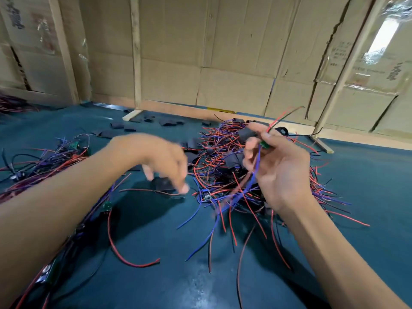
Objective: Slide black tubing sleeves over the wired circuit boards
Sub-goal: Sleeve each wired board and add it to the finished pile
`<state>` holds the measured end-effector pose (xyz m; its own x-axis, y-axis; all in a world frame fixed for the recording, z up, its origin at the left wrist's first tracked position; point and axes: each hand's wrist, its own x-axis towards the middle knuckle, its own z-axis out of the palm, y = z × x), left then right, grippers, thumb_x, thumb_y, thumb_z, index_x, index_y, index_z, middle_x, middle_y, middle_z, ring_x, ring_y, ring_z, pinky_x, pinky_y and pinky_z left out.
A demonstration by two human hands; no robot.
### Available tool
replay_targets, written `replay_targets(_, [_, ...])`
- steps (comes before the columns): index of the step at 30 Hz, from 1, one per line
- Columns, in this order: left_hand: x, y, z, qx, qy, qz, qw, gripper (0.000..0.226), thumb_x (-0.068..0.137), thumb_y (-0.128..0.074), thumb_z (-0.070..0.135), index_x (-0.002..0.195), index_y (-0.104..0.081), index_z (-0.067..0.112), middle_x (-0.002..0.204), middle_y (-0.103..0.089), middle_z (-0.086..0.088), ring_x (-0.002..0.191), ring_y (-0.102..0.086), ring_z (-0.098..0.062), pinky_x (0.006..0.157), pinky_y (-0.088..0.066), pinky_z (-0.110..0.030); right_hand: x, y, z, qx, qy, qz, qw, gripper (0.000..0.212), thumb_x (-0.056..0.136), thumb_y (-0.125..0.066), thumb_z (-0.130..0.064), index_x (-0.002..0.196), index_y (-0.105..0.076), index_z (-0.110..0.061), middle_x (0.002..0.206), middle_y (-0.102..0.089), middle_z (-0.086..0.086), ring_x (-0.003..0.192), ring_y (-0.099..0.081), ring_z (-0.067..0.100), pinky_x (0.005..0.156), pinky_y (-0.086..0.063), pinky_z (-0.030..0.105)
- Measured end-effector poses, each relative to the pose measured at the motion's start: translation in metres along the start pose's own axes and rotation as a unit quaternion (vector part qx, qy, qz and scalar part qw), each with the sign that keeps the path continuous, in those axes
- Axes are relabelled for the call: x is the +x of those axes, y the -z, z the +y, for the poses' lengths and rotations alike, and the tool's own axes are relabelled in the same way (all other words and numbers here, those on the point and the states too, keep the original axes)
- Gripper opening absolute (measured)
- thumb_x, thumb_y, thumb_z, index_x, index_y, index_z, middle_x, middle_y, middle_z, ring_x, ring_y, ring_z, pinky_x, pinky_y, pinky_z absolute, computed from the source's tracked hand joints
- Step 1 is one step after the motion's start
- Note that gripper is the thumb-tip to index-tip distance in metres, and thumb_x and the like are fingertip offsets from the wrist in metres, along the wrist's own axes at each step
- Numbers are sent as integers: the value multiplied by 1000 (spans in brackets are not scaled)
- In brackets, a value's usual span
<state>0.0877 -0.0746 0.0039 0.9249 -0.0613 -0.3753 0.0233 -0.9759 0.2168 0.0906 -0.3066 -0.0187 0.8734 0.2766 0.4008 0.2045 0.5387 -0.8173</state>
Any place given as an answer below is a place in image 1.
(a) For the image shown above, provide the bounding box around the wooden ledge board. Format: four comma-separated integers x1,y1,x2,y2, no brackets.
92,93,412,151

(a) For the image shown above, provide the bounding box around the pile of sleeved wired boards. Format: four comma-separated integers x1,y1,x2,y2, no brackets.
177,118,371,309

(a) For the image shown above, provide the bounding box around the clear plastic sheet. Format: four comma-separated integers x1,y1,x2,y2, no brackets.
364,0,412,94

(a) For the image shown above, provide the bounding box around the wire pile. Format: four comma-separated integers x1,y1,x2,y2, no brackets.
0,93,33,115

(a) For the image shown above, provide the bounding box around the person's left forearm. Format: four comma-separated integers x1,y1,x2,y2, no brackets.
0,141,130,287

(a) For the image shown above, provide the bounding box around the wide wooden post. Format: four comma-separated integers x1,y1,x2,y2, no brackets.
46,0,80,106

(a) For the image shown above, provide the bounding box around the black heat-shrink sleeve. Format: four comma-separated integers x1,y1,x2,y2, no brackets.
151,177,178,192

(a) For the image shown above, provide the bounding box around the pile of unsleeved wired boards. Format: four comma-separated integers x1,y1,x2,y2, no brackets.
0,133,162,309

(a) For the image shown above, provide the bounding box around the thin wooden post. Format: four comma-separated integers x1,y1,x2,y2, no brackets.
122,0,144,121

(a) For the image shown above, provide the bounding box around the green wired circuit board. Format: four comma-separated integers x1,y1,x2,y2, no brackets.
185,106,305,263

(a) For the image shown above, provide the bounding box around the person's right hand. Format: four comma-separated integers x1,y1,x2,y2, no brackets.
242,122,313,213

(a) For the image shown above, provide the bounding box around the person's right forearm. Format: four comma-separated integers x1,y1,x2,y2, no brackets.
280,193,406,309

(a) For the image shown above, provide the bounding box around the person's left hand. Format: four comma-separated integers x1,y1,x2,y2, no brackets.
106,133,191,196

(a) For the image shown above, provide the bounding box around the pale slanted wooden post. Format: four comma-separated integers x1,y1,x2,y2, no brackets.
310,0,389,154

